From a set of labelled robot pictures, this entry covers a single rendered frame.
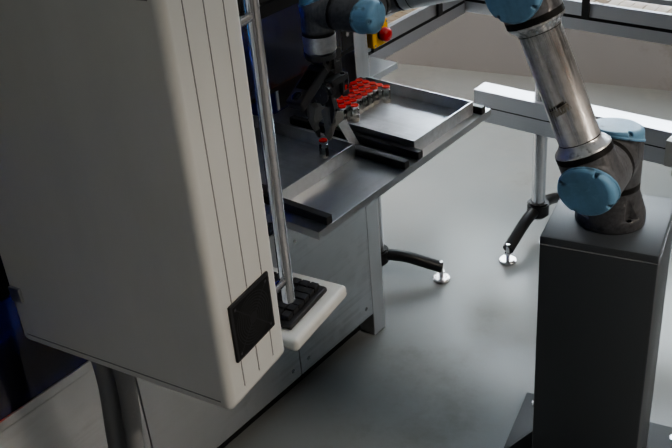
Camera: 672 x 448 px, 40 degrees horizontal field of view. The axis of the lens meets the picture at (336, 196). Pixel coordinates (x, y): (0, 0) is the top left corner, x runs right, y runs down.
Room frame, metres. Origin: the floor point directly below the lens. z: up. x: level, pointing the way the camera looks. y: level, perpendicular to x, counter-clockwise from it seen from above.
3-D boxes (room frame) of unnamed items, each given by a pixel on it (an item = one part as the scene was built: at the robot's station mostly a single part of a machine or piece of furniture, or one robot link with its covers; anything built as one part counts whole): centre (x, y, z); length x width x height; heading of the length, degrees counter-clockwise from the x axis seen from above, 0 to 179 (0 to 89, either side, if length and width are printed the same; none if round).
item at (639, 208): (1.73, -0.60, 0.84); 0.15 x 0.15 x 0.10
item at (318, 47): (1.98, 0.01, 1.16); 0.08 x 0.08 x 0.05
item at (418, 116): (2.15, -0.15, 0.90); 0.34 x 0.26 x 0.04; 48
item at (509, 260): (2.90, -0.74, 0.07); 0.50 x 0.08 x 0.14; 139
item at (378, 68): (2.53, -0.12, 0.87); 0.14 x 0.13 x 0.02; 49
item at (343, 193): (2.05, -0.01, 0.87); 0.70 x 0.48 x 0.02; 139
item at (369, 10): (1.93, -0.09, 1.24); 0.11 x 0.11 x 0.08; 56
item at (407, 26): (2.80, -0.22, 0.92); 0.69 x 0.15 x 0.16; 139
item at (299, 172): (1.97, 0.16, 0.90); 0.34 x 0.26 x 0.04; 49
